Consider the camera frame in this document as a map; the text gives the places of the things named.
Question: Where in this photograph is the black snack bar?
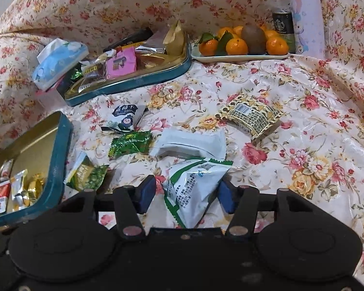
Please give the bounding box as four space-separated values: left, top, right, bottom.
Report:
102 27 154 53

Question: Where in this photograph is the beige paper packet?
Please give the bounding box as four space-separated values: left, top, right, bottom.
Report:
163 21 189 56

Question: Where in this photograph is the brown kiwi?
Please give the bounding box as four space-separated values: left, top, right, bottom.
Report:
241 24 267 55

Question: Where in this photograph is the white green snack packet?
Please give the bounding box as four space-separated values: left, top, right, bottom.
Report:
163 156 233 229

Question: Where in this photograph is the gold foil candy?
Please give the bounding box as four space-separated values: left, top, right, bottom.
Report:
21 173 47 208

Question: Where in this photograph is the floral quilted sofa cover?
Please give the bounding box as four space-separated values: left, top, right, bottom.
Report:
0 0 364 282

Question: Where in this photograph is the dark green candy packet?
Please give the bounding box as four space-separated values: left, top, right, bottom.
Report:
108 130 154 158

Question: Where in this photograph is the purple white thermos bottle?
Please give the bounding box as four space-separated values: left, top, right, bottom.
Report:
283 0 326 59

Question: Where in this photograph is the pile of tangerines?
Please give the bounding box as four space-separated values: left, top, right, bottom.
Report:
199 27 289 57

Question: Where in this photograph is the teal tin tray with snacks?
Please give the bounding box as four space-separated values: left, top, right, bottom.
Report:
57 32 192 107

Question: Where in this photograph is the white black snack packet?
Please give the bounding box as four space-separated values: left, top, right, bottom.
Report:
101 105 149 134

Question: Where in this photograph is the yellow black patterned packet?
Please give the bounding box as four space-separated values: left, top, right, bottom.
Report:
215 95 285 141

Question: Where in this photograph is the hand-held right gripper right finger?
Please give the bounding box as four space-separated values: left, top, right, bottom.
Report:
217 179 314 237

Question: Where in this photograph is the white orange snack packet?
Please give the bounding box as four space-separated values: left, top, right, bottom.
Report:
10 169 29 211

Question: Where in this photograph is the pale white snack packet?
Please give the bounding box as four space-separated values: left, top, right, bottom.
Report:
149 127 227 161

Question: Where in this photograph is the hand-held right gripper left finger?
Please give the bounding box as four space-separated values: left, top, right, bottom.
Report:
59 174 157 238

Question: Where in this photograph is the silver snack packet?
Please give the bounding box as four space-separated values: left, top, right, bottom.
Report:
135 44 167 56

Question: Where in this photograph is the white fruit plate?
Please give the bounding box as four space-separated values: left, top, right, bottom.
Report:
190 43 290 62

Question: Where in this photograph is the green yellow snack packet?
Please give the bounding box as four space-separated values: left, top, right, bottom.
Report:
64 152 110 193

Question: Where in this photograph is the blue white tissue pack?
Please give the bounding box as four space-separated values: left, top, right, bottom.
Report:
32 38 89 91

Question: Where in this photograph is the teal gold tin tray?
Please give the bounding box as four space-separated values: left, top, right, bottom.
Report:
0 111 73 228

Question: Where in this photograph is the red white snack packet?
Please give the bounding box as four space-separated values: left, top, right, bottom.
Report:
0 159 14 214

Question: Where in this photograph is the dark coffee can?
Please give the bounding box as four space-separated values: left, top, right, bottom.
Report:
272 8 295 52

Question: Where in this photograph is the pink snack packet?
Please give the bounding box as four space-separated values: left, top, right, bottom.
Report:
106 48 138 80

